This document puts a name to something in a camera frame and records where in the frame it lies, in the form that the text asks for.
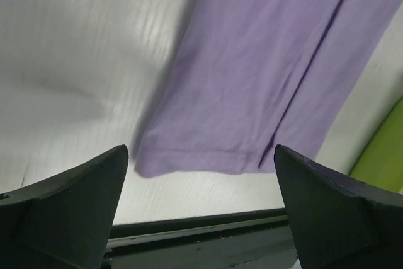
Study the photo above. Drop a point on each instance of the purple t shirt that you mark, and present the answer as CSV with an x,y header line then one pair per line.
x,y
252,74

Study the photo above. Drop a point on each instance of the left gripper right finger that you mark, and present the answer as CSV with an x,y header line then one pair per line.
x,y
336,220

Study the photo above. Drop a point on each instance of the green plastic basket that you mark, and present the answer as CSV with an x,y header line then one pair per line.
x,y
380,163

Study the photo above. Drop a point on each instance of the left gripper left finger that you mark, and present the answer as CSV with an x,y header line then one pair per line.
x,y
64,221

